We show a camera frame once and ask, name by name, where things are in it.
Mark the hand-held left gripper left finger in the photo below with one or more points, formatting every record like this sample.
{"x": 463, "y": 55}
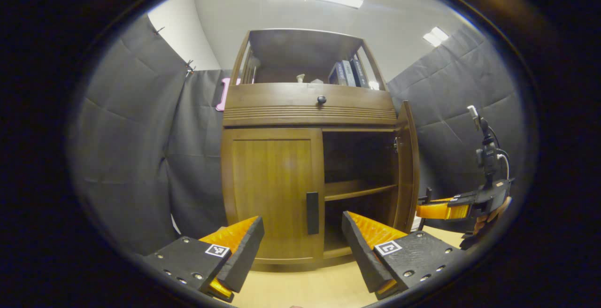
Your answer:
{"x": 244, "y": 256}

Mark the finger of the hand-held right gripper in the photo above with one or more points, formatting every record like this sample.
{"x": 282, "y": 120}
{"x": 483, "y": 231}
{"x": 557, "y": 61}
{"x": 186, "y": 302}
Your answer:
{"x": 441, "y": 209}

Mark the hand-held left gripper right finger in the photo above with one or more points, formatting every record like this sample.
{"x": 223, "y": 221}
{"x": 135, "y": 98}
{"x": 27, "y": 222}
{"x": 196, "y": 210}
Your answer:
{"x": 361, "y": 256}

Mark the wooden cabinet door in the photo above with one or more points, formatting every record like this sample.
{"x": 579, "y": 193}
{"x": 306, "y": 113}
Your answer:
{"x": 407, "y": 167}
{"x": 270, "y": 190}

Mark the wooden double-door shoe cabinet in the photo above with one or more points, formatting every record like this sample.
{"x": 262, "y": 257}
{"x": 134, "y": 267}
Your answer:
{"x": 281, "y": 106}

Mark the wooden cabinet shelf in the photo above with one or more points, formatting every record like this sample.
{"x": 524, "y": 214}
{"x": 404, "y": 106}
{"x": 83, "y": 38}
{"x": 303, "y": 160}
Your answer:
{"x": 357, "y": 188}

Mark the wooden cabinet drawer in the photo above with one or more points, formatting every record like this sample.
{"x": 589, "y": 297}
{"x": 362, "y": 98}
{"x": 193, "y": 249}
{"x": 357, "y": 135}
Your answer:
{"x": 281, "y": 103}

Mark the flat white box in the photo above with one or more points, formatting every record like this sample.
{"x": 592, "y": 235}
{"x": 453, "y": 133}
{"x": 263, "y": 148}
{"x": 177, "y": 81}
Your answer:
{"x": 416, "y": 223}

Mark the black backdrop cloth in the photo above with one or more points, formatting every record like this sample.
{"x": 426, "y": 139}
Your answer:
{"x": 131, "y": 157}

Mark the dark book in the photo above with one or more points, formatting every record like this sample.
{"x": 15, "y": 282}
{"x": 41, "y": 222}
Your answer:
{"x": 359, "y": 71}

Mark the black round drawer knob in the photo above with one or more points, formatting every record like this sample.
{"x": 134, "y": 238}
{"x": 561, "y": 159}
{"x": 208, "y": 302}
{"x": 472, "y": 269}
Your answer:
{"x": 321, "y": 99}

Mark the light grey book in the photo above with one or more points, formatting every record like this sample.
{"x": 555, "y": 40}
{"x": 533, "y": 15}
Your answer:
{"x": 349, "y": 73}

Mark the small ceiling light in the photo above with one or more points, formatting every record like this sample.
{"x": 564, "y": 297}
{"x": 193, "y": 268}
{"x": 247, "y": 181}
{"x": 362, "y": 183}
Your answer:
{"x": 435, "y": 36}

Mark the small white pump bottle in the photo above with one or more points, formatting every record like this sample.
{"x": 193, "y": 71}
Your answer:
{"x": 300, "y": 78}

